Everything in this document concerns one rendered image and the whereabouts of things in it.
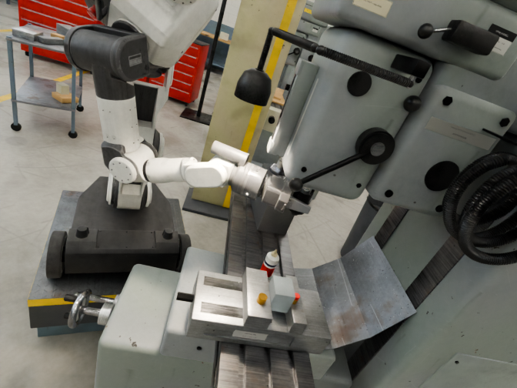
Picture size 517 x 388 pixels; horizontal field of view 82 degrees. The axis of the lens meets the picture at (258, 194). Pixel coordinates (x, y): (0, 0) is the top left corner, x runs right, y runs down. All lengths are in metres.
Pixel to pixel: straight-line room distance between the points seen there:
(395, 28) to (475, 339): 0.75
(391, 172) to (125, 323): 0.84
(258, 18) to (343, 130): 1.83
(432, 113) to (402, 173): 0.13
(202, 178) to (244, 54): 1.72
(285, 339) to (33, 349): 1.35
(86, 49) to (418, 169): 0.76
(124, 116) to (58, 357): 1.30
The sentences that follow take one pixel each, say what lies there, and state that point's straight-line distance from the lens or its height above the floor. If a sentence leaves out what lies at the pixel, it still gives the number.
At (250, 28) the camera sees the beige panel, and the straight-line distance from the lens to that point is 2.39.
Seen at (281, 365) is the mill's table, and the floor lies 0.93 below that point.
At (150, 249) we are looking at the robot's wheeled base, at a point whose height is 0.59.
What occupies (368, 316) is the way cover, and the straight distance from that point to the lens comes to 1.00.
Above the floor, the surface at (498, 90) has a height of 1.62.
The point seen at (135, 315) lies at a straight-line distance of 1.06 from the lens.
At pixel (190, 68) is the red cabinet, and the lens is 5.25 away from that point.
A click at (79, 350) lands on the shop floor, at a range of 1.85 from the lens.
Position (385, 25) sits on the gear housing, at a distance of 0.59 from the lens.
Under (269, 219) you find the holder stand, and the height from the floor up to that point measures 0.99.
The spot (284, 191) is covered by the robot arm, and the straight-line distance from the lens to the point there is 0.75.
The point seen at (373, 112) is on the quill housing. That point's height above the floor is 1.51.
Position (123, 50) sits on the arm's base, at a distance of 0.78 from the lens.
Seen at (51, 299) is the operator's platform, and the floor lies 0.40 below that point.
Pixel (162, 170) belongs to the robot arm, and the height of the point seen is 1.17.
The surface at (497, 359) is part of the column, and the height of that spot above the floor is 1.05.
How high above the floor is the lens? 1.59
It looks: 28 degrees down
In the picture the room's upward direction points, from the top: 21 degrees clockwise
